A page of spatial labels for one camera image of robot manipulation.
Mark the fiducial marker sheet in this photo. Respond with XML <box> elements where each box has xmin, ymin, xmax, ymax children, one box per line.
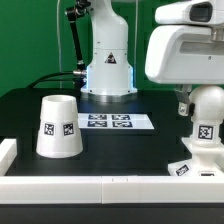
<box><xmin>78</xmin><ymin>113</ymin><xmax>154</xmax><ymax>130</ymax></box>

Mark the black cable hose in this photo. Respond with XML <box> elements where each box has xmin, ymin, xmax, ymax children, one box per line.
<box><xmin>26</xmin><ymin>0</ymin><xmax>92</xmax><ymax>89</ymax></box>

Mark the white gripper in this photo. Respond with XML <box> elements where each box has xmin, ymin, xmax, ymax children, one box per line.
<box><xmin>145</xmin><ymin>25</ymin><xmax>224</xmax><ymax>116</ymax></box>

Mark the white left wall block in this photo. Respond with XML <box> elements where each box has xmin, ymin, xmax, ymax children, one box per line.
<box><xmin>0</xmin><ymin>139</ymin><xmax>17</xmax><ymax>176</ymax></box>

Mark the thin white cable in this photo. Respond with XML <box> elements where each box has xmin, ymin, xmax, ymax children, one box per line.
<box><xmin>56</xmin><ymin>0</ymin><xmax>64</xmax><ymax>90</ymax></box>

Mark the white lamp shade cone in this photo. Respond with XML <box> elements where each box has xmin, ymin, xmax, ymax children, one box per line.
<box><xmin>36</xmin><ymin>95</ymin><xmax>83</xmax><ymax>158</ymax></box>

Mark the white lamp bulb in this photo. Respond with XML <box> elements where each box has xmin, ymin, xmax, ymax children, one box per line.
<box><xmin>190</xmin><ymin>85</ymin><xmax>224</xmax><ymax>147</ymax></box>

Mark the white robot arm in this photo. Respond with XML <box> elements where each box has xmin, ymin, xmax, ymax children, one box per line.
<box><xmin>82</xmin><ymin>0</ymin><xmax>224</xmax><ymax>116</ymax></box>

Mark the white lamp base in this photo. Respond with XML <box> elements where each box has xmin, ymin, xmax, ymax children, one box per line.
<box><xmin>168</xmin><ymin>138</ymin><xmax>224</xmax><ymax>177</ymax></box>

